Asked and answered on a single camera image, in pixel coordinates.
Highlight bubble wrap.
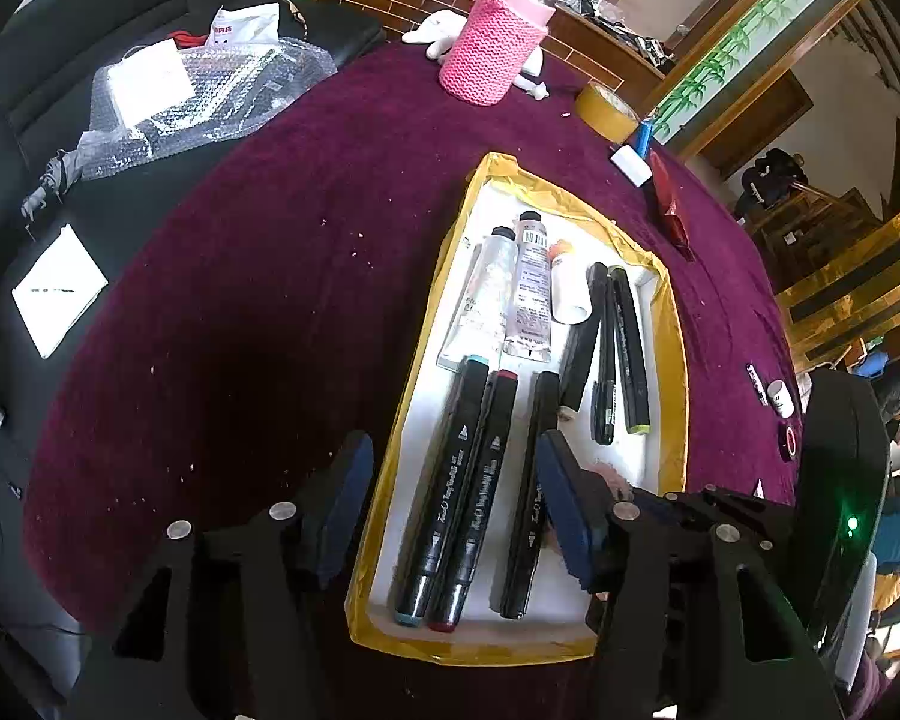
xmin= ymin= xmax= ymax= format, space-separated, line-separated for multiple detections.
xmin=79 ymin=37 xmax=338 ymax=181

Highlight grey strap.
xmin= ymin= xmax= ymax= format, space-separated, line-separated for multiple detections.
xmin=21 ymin=150 xmax=83 ymax=220

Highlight silver paint tube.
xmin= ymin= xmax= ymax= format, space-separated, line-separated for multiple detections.
xmin=436 ymin=225 xmax=517 ymax=372

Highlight white labelled paint tube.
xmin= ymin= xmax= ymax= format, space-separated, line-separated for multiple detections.
xmin=502 ymin=210 xmax=554 ymax=363

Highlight clutter of small packets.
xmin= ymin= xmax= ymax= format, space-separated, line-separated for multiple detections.
xmin=559 ymin=0 xmax=676 ymax=65

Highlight white card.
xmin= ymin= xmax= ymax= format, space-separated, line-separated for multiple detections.
xmin=109 ymin=41 xmax=196 ymax=128

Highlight black marker with teal cap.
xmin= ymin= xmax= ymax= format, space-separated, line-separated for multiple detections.
xmin=390 ymin=354 xmax=492 ymax=627

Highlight plain black marker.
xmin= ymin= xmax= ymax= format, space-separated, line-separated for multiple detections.
xmin=499 ymin=370 xmax=563 ymax=620

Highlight white paper sheet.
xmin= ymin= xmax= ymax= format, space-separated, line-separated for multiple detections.
xmin=11 ymin=223 xmax=110 ymax=359

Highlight black sofa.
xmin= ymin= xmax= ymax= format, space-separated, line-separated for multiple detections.
xmin=0 ymin=0 xmax=387 ymax=691

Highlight pink knitted cup sleeve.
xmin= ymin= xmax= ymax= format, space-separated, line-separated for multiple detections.
xmin=439 ymin=0 xmax=560 ymax=106

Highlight white glove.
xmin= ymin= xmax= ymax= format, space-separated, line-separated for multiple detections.
xmin=401 ymin=9 xmax=550 ymax=101

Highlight black marker with green cap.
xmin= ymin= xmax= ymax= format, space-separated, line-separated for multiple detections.
xmin=609 ymin=266 xmax=652 ymax=436

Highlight white bottle with orange cap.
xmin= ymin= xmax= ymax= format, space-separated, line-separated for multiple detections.
xmin=547 ymin=238 xmax=593 ymax=325

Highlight bamboo-print door frame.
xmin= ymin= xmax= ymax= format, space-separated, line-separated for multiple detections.
xmin=649 ymin=0 xmax=871 ymax=158

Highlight black marker with pale cap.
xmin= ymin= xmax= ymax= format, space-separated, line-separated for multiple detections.
xmin=559 ymin=262 xmax=610 ymax=415

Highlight thin black pen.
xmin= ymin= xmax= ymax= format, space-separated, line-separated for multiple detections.
xmin=591 ymin=274 xmax=617 ymax=445

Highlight black marker with red cap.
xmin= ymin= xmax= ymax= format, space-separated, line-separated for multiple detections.
xmin=427 ymin=369 xmax=520 ymax=632

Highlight white packet with red print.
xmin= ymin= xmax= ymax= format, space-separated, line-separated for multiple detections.
xmin=206 ymin=2 xmax=282 ymax=46

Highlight white rectangular block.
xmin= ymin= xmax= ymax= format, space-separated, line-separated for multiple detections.
xmin=609 ymin=144 xmax=653 ymax=187

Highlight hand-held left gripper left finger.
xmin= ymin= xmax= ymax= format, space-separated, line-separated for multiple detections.
xmin=67 ymin=431 xmax=376 ymax=720

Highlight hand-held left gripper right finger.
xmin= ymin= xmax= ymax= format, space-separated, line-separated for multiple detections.
xmin=536 ymin=429 xmax=845 ymax=720

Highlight white tray with yellow tape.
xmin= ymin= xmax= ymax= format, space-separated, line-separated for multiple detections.
xmin=343 ymin=151 xmax=691 ymax=667

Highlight yellow tape roll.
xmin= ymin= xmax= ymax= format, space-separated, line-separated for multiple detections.
xmin=574 ymin=81 xmax=640 ymax=143

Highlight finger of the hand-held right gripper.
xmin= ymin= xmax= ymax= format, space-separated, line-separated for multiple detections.
xmin=634 ymin=485 xmax=796 ymax=550

